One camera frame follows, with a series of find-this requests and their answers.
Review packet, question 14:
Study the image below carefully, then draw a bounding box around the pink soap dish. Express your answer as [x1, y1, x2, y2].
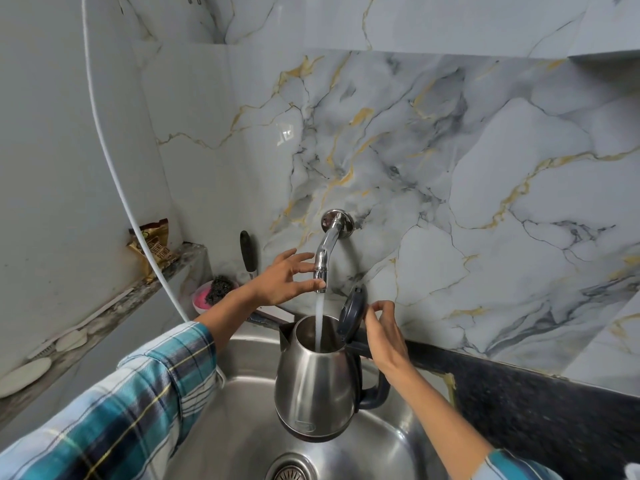
[192, 280, 241, 317]

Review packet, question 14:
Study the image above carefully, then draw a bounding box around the chrome wall faucet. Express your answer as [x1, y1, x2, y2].
[313, 209, 356, 294]

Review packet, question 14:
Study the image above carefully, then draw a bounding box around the stainless steel sink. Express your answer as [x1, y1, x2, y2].
[164, 315, 459, 480]

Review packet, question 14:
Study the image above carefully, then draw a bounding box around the white cable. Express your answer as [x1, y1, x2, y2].
[81, 0, 192, 323]

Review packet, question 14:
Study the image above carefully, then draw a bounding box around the person's right forearm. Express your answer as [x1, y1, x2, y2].
[384, 364, 567, 480]

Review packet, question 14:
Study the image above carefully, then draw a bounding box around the black handled utensil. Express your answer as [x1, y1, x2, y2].
[239, 230, 260, 283]

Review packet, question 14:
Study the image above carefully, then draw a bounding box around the person's right hand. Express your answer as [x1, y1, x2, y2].
[363, 300, 417, 383]

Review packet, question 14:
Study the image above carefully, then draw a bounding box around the white toothbrush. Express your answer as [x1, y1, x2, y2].
[27, 287, 136, 360]

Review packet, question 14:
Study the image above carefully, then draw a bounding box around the person's left forearm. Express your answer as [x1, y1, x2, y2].
[0, 284, 264, 480]

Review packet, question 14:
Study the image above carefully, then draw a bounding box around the steel sink drain strainer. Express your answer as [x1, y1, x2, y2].
[264, 452, 314, 480]

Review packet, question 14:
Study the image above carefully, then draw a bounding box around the person's left hand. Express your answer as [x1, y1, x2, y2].
[248, 248, 329, 308]

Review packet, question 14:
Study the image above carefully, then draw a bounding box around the large white oval soap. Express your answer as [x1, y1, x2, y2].
[0, 357, 53, 400]

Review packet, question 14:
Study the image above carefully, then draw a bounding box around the small white oval soap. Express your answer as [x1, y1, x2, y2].
[54, 328, 89, 353]

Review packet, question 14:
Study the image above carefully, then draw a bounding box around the stainless steel electric kettle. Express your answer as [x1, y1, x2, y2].
[274, 285, 392, 443]

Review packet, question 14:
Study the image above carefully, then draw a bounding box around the gold brown snack packet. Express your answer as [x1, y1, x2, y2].
[125, 218, 176, 285]

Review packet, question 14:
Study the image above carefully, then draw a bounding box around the black steel wool scrubber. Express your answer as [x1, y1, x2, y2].
[205, 275, 235, 306]

